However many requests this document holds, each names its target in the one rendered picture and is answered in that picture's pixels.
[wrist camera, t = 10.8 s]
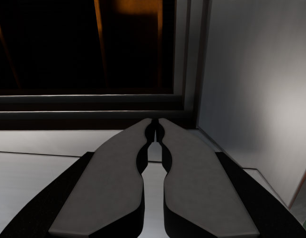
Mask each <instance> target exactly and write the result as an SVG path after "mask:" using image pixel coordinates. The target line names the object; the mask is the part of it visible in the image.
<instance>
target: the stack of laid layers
mask: <svg viewBox="0 0 306 238"><path fill-rule="evenodd" d="M209 5H210V0H175V18H174V48H173V78H172V87H163V88H72V89H0V152H11V153H32V154H46V155H60V156H74V157H82V156H83V155H84V154H85V153H86V152H94V151H95V150H96V149H97V148H98V147H100V146H101V145H102V144H103V143H104V142H106V141H107V140H108V139H110V138H111V137H113V136H114V135H116V134H118V133H120V132H121V131H123V130H125V129H127V128H129V127H131V126H132V125H134V124H136V123H138V122H140V121H142V120H143V119H146V118H150V119H160V118H165V119H167V120H169V121H171V122H173V123H174V124H176V125H178V126H180V127H182V128H184V129H185V130H187V131H189V132H191V133H193V134H194V135H196V136H197V137H199V138H200V139H202V140H203V141H204V142H206V143H207V144H208V145H209V146H210V147H212V148H213V149H214V150H215V151H216V152H223V153H225V152H224V151H223V150H221V149H220V148H219V147H218V146H217V145H216V144H215V143H214V142H213V141H212V140H211V139H210V138H209V137H208V136H206V135H205V134H204V133H203V132H202V131H201V130H200V129H199V128H198V127H197V117H198V108H199V99H200V90H201V77H202V68H203V59H204V50H205V41H206V32H207V23H208V14H209ZM225 154H226V153H225ZM226 155H227V154H226ZM227 156H228V155H227ZM228 157H229V156H228ZM230 159H231V158H230ZM231 160H232V159H231ZM148 161H149V162H162V147H161V145H160V144H159V142H157V139H156V129H155V139H154V142H152V144H151V145H150V146H149V148H148Z"/></svg>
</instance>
